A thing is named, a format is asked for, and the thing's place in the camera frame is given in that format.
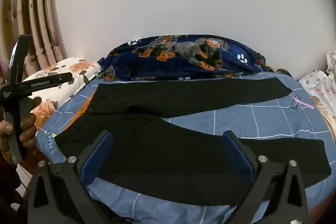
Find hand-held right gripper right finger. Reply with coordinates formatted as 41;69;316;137
222;130;309;224

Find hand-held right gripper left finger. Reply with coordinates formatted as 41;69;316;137
28;130;113;224

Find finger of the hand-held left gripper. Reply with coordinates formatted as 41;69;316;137
24;72;73;94

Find black pants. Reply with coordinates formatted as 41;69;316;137
54;77;332;207

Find person's left forearm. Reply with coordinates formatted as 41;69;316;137
0;145;32;224

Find person's left hand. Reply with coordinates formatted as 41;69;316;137
0;112;38;161

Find white floral pillow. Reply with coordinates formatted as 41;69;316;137
22;56;103;132

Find blue checked bedsheet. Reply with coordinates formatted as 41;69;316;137
35;73;336;224

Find beige floral curtain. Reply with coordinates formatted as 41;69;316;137
0;0;66;83

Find navy dog-print blanket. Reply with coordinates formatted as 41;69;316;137
98;34;275;82

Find white dotted cloth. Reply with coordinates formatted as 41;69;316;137
298;51;336;132

